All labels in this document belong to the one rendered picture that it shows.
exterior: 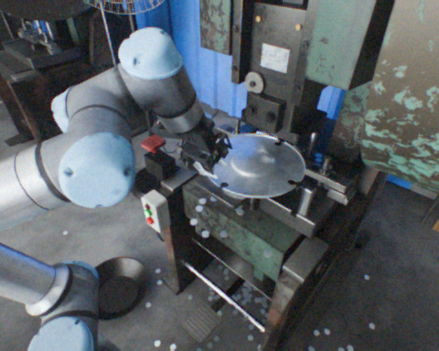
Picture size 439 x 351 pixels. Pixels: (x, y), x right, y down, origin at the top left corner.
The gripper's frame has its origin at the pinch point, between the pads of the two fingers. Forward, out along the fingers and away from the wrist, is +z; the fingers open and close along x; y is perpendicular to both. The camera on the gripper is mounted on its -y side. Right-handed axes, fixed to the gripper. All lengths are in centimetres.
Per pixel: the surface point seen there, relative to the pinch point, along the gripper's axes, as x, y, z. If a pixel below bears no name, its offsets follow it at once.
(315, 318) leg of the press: -9, 33, 88
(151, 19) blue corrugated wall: 131, -195, 86
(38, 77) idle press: 15, -150, 34
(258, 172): 10.1, 5.6, 13.3
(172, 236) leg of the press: -16.3, -20.9, 41.8
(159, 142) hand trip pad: 5.3, -29.7, 13.9
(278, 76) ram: 26.9, 3.9, -5.3
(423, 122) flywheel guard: 4.5, 35.0, -29.9
